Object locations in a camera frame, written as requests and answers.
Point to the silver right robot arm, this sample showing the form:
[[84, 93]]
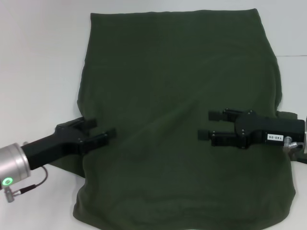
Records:
[[305, 129]]

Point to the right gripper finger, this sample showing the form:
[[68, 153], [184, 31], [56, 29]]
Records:
[[216, 115], [223, 140]]

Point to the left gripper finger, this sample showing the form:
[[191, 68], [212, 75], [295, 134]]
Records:
[[98, 140], [86, 124]]

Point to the dark green shirt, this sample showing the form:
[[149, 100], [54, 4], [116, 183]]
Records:
[[168, 72]]

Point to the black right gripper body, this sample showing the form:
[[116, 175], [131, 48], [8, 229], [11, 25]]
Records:
[[261, 128]]

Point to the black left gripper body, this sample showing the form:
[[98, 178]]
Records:
[[52, 148]]

